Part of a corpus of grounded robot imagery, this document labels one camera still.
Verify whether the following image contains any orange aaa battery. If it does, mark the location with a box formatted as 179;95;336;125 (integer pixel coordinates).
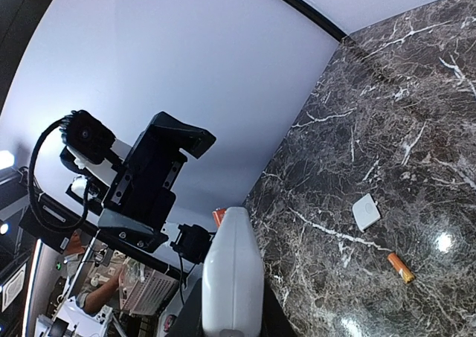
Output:
212;208;226;228
387;252;415;283

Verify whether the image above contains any white red remote control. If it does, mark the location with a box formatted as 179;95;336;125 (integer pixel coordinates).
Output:
202;207;264;336

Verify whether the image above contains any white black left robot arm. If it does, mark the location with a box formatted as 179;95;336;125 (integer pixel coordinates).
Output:
26;110;216;253

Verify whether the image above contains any white battery cover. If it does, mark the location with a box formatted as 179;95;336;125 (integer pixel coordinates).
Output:
352;193;382;232

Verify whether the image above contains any black left frame post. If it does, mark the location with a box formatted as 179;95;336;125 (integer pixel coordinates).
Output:
281;0;347;42

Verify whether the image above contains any white plastic basket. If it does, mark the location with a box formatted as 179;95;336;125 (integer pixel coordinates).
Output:
118;260;179;316

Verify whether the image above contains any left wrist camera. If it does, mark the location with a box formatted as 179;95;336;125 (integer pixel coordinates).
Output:
59;110;115;164

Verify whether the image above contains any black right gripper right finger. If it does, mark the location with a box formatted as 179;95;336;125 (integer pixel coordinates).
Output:
260;280;297;337

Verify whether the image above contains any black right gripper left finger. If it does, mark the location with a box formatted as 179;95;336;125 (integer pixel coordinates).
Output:
166;278;204;337

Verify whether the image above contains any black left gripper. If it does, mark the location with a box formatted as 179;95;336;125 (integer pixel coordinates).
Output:
98;112;216;253

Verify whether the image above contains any person in background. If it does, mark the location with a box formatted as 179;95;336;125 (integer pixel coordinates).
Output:
64;231;124;317

